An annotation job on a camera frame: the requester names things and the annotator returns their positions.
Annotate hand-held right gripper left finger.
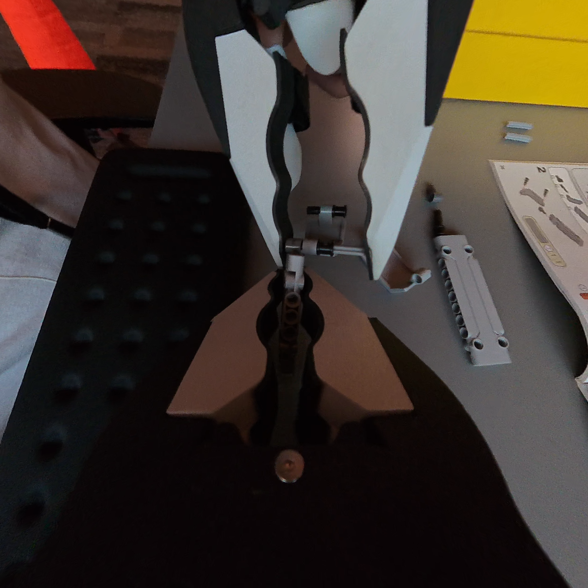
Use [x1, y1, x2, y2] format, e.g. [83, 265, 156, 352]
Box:
[166, 270, 282, 444]

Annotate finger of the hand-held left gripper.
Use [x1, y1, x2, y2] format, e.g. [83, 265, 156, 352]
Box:
[215, 28, 297, 268]
[339, 0, 435, 282]

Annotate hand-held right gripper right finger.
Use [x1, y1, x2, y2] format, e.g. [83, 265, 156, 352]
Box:
[301, 271, 414, 444]

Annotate grey bush with black pins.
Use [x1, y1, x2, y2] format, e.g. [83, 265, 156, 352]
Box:
[307, 204, 348, 224]

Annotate grey axle with black pin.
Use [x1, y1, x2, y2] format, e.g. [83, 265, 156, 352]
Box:
[303, 239, 372, 258]

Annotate short grey toy panel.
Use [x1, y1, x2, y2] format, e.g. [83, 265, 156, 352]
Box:
[319, 212, 347, 252]

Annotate person's left forearm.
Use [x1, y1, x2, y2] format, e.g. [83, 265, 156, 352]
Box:
[0, 76, 101, 229]

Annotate grey desk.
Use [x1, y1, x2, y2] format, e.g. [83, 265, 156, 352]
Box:
[149, 18, 588, 588]

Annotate curved grey toy panel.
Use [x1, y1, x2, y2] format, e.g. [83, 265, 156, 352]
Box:
[380, 248, 432, 294]

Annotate black perforated pad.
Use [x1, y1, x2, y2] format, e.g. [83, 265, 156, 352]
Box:
[0, 149, 258, 588]

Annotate long grey toy panel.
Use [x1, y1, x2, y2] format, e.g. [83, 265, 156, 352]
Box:
[434, 234, 512, 367]

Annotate yellow storage bin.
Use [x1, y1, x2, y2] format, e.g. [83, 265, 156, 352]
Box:
[442, 0, 588, 108]

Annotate orange-red plastic object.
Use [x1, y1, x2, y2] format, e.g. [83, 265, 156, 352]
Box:
[0, 0, 96, 70]

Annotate white instruction booklet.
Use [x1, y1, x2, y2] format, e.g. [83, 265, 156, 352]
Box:
[488, 159, 588, 400]

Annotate person's torso in light shirt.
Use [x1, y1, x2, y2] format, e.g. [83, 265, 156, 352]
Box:
[0, 216, 72, 435]

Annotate black lanyard strap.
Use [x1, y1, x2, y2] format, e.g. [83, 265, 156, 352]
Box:
[0, 186, 76, 238]

